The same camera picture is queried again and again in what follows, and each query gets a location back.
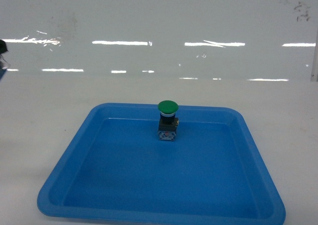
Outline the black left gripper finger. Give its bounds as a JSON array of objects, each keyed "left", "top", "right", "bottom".
[{"left": 0, "top": 40, "right": 8, "bottom": 54}]

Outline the red mushroom push button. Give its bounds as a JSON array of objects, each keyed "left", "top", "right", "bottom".
[{"left": 0, "top": 55, "right": 10, "bottom": 80}]

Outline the blue plastic tray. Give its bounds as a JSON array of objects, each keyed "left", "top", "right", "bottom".
[{"left": 37, "top": 103, "right": 286, "bottom": 225}]

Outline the green mushroom push button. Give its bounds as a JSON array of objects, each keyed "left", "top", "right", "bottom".
[{"left": 158, "top": 100, "right": 179, "bottom": 141}]

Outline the white glossy whiteboard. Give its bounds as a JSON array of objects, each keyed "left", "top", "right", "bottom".
[{"left": 0, "top": 0, "right": 318, "bottom": 82}]

